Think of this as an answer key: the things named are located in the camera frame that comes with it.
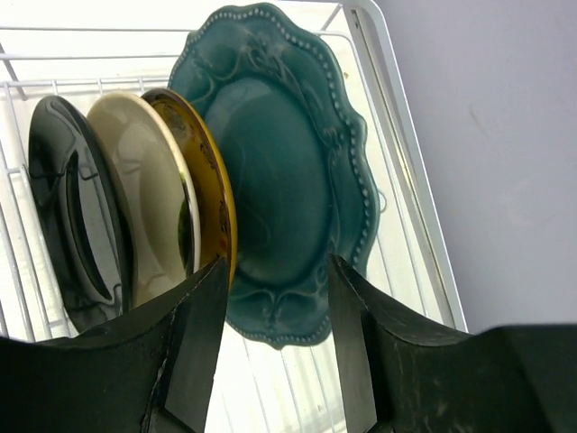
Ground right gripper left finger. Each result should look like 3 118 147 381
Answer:
1 259 229 432

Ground white wire dish rack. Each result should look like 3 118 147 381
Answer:
1 1 465 432

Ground cream plate with black spot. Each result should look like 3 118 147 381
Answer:
87 91 201 307

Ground teal scalloped plate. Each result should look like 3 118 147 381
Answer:
169 3 380 348

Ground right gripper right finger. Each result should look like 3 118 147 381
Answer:
328 256 576 432

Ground yellow amber plate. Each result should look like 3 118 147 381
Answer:
142 88 238 285

